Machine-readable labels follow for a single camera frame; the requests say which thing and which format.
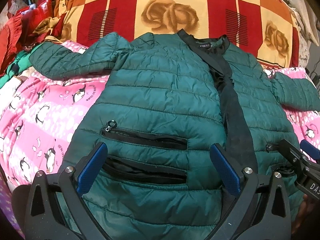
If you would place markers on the red shiny clothes pile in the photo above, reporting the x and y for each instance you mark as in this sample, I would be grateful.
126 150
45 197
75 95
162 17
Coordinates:
27 28

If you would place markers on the beige curtain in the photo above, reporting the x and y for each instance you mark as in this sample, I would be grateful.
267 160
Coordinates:
307 20

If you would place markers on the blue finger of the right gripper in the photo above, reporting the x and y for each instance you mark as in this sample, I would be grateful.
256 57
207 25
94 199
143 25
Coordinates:
292 154
310 150

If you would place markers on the pink penguin print blanket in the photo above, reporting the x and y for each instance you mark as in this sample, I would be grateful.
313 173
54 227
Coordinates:
53 108

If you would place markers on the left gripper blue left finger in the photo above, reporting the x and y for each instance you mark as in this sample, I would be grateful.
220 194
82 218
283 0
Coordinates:
89 167

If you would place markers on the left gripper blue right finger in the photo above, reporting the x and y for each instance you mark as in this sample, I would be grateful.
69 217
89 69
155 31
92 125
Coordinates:
228 169

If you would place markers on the orange red rose blanket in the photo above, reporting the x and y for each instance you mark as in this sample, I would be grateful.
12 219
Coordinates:
265 28

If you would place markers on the green knit garment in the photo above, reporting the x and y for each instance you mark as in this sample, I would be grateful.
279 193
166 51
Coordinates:
20 63

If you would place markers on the green quilted puffer jacket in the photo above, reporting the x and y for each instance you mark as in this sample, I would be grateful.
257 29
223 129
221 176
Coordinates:
169 97

